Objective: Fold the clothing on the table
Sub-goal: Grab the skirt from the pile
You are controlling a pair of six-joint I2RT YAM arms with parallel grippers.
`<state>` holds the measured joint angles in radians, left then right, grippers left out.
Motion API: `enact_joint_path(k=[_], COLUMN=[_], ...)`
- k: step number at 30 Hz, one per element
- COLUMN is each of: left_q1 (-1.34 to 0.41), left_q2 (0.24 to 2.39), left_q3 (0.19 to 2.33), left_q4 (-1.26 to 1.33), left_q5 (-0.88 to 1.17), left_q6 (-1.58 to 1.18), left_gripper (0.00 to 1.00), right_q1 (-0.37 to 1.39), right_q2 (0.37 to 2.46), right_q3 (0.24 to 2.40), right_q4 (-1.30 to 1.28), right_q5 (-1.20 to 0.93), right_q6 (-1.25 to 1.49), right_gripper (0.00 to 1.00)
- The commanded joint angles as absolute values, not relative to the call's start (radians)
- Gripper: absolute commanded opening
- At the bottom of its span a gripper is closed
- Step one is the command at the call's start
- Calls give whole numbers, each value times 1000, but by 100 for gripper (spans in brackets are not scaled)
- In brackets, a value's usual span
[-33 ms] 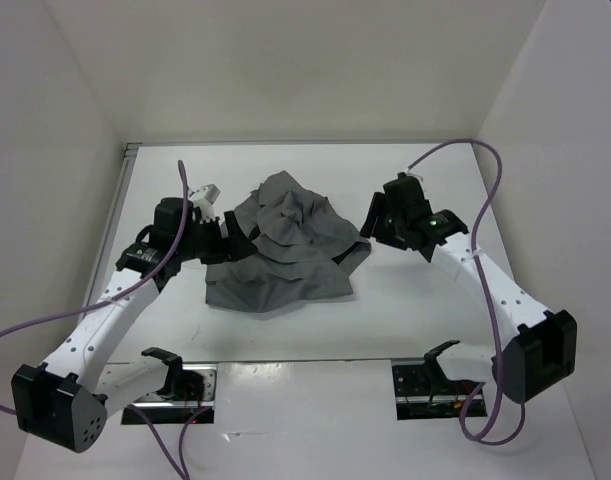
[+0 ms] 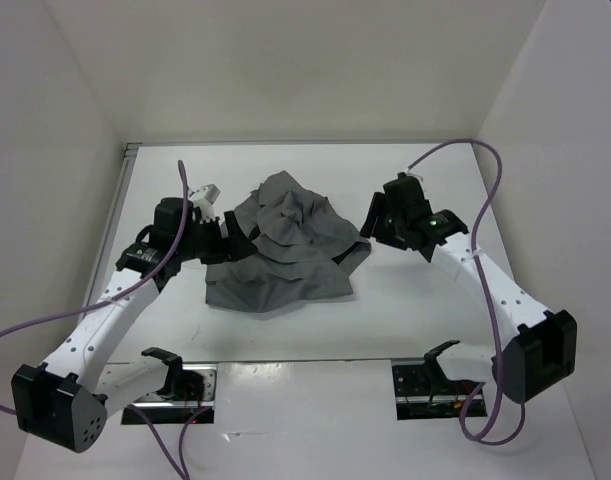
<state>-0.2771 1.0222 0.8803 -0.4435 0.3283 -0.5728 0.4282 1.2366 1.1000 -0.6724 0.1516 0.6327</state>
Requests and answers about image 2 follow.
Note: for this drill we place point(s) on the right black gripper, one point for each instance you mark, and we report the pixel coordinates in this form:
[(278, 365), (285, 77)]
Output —
[(373, 211)]

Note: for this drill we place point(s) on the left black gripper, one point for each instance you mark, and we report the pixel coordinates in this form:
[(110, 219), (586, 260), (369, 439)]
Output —
[(235, 247)]

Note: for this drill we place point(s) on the grey pleated skirt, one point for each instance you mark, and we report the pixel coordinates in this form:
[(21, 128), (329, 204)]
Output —
[(306, 251)]

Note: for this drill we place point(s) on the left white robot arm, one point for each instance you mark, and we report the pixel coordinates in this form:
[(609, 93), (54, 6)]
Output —
[(68, 398)]

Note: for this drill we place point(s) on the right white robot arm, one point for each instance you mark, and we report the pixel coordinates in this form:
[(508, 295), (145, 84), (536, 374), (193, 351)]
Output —
[(537, 346)]

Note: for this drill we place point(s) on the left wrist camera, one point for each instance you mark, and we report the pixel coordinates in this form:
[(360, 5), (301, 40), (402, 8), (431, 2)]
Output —
[(207, 194)]

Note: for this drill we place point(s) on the aluminium table edge rail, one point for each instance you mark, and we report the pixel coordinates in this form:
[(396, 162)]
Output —
[(107, 238)]

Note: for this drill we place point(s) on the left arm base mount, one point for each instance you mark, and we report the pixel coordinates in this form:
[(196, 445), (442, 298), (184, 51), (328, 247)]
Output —
[(194, 401)]

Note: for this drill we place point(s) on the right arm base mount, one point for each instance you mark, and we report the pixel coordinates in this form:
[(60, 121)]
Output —
[(418, 398)]

